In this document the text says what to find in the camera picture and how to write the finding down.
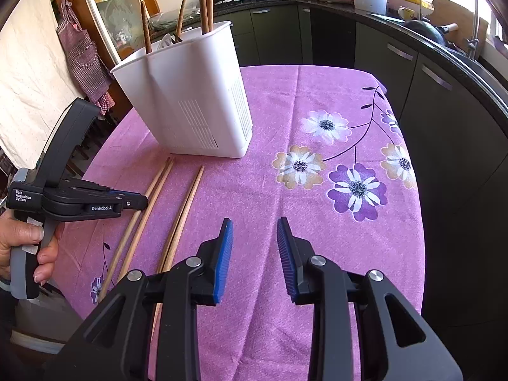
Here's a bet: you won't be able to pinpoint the purple floral tablecloth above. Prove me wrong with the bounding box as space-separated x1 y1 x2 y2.
65 64 426 381

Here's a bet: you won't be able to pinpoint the wooden cutting board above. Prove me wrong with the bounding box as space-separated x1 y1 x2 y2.
426 0 490 54

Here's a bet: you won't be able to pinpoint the black kitchen countertop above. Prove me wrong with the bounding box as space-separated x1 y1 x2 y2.
228 0 508 128

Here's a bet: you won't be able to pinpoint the black wok wooden handle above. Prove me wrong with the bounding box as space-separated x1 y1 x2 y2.
401 18 459 48

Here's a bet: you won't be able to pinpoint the pink checked apron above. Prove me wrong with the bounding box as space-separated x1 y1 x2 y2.
56 0 116 114

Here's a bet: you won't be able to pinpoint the green sink base cabinet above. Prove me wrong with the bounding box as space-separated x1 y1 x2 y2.
297 6 508 366

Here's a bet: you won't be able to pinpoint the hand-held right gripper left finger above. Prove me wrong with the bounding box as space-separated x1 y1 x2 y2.
43 217 235 381

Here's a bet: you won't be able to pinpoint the plastic bag of greens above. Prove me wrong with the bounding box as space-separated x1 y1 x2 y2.
149 6 199 30

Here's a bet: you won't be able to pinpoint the pair wooden chopsticks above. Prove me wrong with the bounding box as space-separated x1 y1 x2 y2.
96 157 172 303
151 167 205 350

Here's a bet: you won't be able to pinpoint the green stove base cabinet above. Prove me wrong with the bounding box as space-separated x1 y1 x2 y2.
228 3 302 67

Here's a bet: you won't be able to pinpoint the white plastic container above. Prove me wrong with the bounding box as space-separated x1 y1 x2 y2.
11 291 86 344

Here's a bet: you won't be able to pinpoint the stainless steel double sink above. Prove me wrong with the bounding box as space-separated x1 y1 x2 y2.
371 13 508 88

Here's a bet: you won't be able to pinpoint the white plastic utensil holder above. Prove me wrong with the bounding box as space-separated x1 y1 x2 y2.
110 21 255 159

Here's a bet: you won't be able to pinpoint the white hanging cloth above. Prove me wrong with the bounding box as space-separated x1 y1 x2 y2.
0 0 86 159

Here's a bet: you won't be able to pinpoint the person's left hand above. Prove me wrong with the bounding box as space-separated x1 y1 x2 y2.
0 208 65 287

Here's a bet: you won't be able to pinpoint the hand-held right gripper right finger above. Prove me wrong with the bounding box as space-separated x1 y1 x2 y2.
277 216 463 381

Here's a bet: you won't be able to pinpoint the tall steel faucet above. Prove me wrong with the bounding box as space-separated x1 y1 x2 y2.
464 0 487 61

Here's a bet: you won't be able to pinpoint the glass sliding door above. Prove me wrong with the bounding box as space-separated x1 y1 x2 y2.
77 0 159 64

